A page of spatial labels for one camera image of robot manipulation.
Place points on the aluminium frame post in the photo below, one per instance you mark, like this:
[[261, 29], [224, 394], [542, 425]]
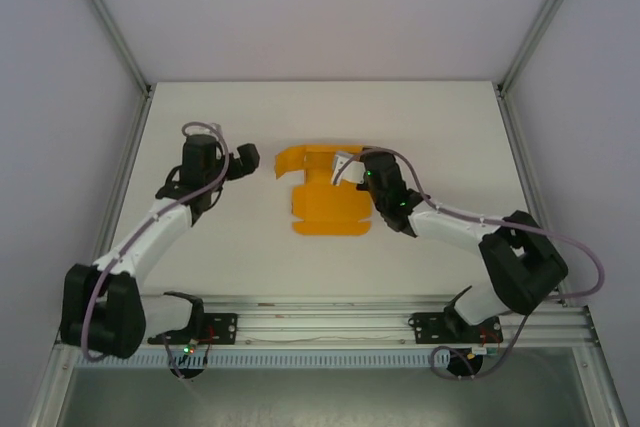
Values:
[[545, 17], [107, 22]]

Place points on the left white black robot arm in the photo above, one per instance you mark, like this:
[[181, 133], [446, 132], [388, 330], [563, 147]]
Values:
[[150, 237]]

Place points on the orange paper box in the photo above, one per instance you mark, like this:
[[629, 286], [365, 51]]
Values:
[[325, 207]]

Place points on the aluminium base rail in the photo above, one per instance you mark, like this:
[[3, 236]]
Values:
[[325, 322]]

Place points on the small board with green light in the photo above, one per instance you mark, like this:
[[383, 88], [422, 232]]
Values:
[[188, 348]]

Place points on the grey metal sheet panel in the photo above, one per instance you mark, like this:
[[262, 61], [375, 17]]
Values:
[[320, 397]]

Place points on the aluminium table side rail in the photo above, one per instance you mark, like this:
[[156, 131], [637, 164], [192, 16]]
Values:
[[520, 157], [131, 147]]

